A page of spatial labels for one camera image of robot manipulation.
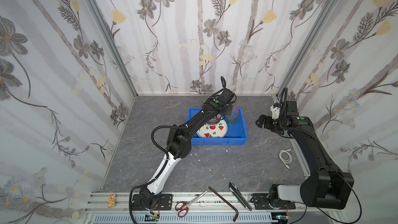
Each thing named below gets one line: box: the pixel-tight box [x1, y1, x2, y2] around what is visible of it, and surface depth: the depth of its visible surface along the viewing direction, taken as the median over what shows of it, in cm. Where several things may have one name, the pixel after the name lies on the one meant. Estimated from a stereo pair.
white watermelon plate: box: [195, 119, 228, 138], surface depth 98 cm
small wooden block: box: [107, 192, 116, 208], surface depth 75 cm
